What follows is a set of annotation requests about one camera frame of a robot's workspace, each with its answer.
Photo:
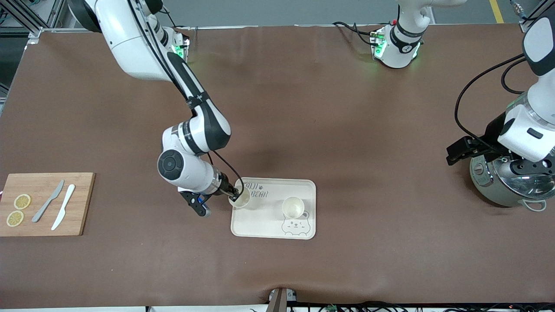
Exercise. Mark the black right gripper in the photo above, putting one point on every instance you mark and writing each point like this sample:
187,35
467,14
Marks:
225,186

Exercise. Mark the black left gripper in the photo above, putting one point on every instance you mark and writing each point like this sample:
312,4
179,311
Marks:
490,133

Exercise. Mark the white IKEA cup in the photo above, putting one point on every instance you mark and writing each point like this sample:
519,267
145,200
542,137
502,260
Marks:
293,207
245,201

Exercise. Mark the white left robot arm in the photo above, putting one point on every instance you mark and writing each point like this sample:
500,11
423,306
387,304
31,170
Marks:
527,134

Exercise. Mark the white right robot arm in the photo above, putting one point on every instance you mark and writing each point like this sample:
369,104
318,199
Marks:
130,43

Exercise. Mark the cream bear print tray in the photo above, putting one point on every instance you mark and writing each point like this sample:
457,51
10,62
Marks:
260,225

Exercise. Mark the grey electric cooker pot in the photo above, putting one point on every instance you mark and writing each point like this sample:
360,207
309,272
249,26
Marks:
490,190

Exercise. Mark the glass lid with copper knob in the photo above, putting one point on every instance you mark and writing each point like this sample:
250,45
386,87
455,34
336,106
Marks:
520,186

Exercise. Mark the brown table cover mat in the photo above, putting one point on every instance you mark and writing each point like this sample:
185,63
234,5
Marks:
303,108

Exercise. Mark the bamboo cutting board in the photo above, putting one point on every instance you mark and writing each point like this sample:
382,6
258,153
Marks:
82,208

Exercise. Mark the white plastic knife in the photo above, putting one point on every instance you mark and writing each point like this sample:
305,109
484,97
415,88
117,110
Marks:
65,203

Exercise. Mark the grey plastic knife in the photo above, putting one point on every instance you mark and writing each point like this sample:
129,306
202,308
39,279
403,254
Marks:
47,201

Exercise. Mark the lemon slice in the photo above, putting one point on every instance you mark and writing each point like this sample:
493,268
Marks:
22,201
15,218

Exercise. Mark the metal bracket at table edge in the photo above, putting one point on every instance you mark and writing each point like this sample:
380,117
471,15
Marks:
277,301

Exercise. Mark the aluminium frame rail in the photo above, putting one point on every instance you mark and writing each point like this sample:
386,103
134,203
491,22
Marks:
34,19
531,15

